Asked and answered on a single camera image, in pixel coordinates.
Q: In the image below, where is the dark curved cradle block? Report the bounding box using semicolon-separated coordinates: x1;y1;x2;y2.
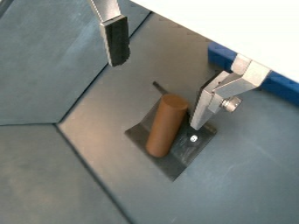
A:
124;80;219;182

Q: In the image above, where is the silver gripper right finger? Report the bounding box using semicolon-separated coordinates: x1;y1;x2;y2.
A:
191;54;271;130

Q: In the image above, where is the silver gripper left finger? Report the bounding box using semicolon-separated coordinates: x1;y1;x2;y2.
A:
88;0;130;67

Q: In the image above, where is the blue shape sorter board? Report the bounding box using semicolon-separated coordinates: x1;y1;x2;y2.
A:
208;42;299;106

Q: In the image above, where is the brown cylinder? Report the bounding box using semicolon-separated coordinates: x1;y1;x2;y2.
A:
146;94;188;158

